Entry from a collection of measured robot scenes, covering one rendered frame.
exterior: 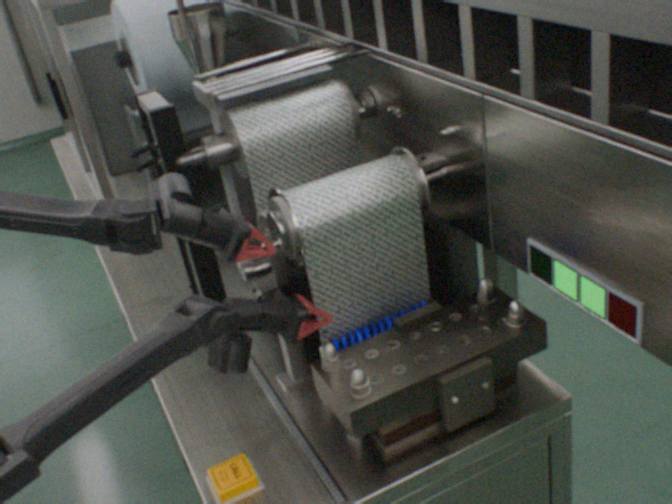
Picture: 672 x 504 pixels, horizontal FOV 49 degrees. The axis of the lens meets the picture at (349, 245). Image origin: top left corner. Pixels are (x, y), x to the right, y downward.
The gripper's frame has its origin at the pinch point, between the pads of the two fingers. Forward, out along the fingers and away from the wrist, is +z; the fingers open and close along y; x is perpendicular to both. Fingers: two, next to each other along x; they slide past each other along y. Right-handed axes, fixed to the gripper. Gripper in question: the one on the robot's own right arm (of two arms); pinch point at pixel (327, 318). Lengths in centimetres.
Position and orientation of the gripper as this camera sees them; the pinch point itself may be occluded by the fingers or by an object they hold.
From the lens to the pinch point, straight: 136.5
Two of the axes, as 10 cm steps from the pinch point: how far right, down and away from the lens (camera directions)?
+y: 4.4, 3.8, -8.1
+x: 2.7, -9.2, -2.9
